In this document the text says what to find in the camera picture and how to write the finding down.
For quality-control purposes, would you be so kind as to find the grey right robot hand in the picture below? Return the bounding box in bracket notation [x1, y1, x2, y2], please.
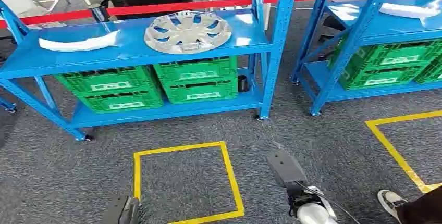
[287, 181, 324, 217]

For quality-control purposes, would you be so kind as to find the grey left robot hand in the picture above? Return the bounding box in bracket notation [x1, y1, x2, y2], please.
[119, 196, 143, 224]

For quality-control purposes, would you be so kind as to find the person's foot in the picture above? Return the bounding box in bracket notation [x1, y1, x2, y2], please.
[377, 189, 409, 224]

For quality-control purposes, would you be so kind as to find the green plastic crate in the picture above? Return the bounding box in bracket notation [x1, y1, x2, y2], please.
[338, 64, 427, 91]
[162, 77, 239, 105]
[327, 39, 442, 74]
[413, 55, 442, 85]
[153, 56, 238, 85]
[77, 89, 165, 114]
[54, 65, 156, 97]

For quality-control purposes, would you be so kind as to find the person's leg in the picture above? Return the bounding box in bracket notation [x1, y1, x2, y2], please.
[395, 186, 442, 224]

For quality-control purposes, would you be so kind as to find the black cup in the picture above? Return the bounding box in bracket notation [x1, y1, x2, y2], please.
[237, 74, 249, 93]

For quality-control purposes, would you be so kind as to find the blue steel shelf rack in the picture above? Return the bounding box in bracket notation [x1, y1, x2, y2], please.
[0, 0, 300, 143]
[291, 0, 442, 117]

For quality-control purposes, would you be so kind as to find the white curved plastic part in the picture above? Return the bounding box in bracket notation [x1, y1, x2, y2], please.
[379, 0, 442, 19]
[38, 30, 121, 52]

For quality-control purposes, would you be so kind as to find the silver wheel hubcap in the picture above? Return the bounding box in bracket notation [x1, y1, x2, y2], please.
[143, 10, 232, 55]

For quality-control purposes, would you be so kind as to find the red barrier tape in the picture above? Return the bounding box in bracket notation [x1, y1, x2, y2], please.
[0, 0, 442, 30]

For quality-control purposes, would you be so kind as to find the barrier stanchion post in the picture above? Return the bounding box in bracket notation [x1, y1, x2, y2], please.
[88, 3, 111, 23]

